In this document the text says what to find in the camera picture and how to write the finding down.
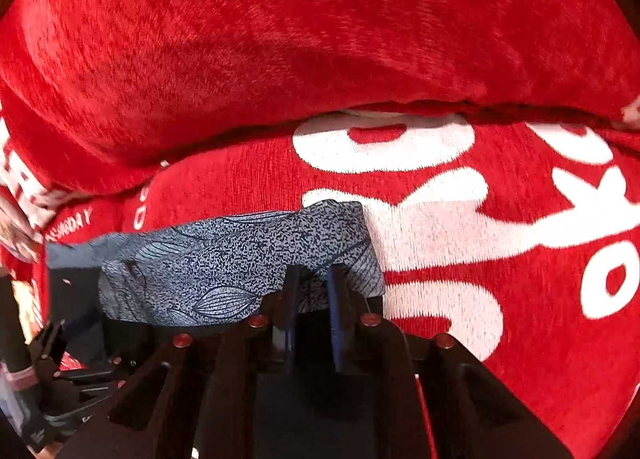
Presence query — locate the black pants patterned grey waistband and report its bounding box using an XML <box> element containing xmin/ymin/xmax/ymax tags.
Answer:
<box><xmin>44</xmin><ymin>198</ymin><xmax>388</xmax><ymax>370</ymax></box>

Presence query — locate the floral pink pillow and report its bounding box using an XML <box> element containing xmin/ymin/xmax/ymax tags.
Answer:
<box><xmin>0</xmin><ymin>196</ymin><xmax>42</xmax><ymax>264</ymax></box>

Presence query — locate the red blanket white lettering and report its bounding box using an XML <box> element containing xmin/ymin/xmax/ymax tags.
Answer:
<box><xmin>1</xmin><ymin>111</ymin><xmax>639</xmax><ymax>458</ymax></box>

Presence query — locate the red white folded quilt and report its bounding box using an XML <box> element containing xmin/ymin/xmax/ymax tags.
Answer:
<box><xmin>1</xmin><ymin>0</ymin><xmax>639</xmax><ymax>193</ymax></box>

